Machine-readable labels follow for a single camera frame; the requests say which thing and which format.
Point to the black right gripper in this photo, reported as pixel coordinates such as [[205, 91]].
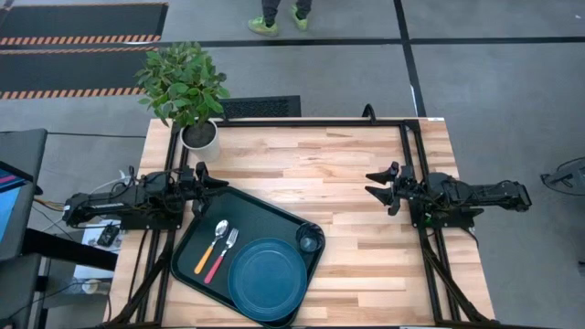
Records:
[[407, 192]]

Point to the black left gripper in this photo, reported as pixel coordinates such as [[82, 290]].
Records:
[[188, 185]]

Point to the faceted grey plastic cup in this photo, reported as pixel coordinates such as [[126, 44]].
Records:
[[310, 237]]

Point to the dark blue round plate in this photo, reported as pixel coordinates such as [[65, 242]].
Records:
[[267, 279]]

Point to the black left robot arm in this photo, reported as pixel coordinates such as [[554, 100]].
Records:
[[119, 201]]

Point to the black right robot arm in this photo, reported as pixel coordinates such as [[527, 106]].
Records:
[[475, 194]]

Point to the dark green plastic tray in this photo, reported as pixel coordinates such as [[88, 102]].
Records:
[[256, 215]]

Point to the white round plant pot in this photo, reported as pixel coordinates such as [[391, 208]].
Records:
[[201, 141]]

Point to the small black device box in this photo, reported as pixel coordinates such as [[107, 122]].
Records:
[[108, 235]]

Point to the black grid floor mat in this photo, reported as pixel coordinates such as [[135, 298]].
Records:
[[260, 107]]

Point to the green leafy plant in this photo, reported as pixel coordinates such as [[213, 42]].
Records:
[[183, 82]]

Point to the person's green shoes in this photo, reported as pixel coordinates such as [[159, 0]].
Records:
[[262, 25]]

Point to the black mat with orange stripes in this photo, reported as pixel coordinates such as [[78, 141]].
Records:
[[82, 20], [68, 71]]

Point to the grey side desk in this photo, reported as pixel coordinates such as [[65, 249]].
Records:
[[23, 146]]

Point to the screen with blue display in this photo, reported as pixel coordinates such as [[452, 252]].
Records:
[[9, 205]]

